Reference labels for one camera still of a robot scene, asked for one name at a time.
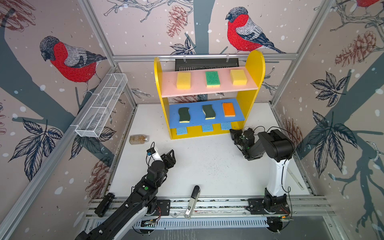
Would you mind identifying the yellow shelf frame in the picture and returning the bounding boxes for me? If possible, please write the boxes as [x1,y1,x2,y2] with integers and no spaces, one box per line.
[154,51,266,140]

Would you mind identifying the clear plastic ruler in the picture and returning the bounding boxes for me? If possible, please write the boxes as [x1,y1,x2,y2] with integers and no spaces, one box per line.
[288,169,305,190]

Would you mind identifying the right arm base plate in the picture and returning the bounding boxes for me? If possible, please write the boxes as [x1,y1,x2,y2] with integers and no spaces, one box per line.
[246,198,291,215]

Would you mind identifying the perforated aluminium rail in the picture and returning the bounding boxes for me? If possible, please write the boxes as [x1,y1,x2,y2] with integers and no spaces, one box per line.
[134,217,269,230]

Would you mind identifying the black clamp handle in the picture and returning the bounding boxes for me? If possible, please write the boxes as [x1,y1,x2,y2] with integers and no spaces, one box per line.
[95,193,115,218]

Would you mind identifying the dark green wavy sponge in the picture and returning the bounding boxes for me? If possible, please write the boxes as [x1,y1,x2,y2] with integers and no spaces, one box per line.
[202,105,216,120]
[178,107,191,123]

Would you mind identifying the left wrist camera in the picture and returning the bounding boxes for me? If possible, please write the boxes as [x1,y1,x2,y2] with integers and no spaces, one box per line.
[147,147,162,164]

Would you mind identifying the green yellow sponge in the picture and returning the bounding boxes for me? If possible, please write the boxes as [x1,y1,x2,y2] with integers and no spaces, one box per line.
[205,71,221,88]

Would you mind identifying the black silver handheld tool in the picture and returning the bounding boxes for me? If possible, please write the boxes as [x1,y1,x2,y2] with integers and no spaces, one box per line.
[184,185,201,219]

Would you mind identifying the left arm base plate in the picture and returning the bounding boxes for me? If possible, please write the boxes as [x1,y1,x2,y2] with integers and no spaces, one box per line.
[146,200,171,217]

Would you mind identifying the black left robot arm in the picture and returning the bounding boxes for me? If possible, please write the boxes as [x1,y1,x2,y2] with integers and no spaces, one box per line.
[76,150,176,240]

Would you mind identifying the light blue sponge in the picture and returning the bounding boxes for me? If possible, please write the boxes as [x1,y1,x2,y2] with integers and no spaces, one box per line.
[221,122,232,131]
[176,127,188,136]
[202,125,214,133]

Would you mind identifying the blue lower shelf board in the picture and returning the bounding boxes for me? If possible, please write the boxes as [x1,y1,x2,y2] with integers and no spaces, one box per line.
[169,99,245,129]

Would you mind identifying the seasoning jar left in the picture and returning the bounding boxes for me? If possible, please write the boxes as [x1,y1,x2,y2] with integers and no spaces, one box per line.
[129,135,149,145]

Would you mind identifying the white wire mesh basket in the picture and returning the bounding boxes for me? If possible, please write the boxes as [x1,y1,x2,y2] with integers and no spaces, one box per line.
[75,73,128,138]

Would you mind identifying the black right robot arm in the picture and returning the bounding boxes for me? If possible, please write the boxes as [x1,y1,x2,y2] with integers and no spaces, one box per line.
[230,128,296,214]

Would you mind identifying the black vent panel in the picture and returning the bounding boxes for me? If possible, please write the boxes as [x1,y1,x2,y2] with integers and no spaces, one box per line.
[175,59,240,71]

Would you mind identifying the orange sponge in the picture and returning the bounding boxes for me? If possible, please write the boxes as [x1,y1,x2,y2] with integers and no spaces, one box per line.
[223,102,236,118]

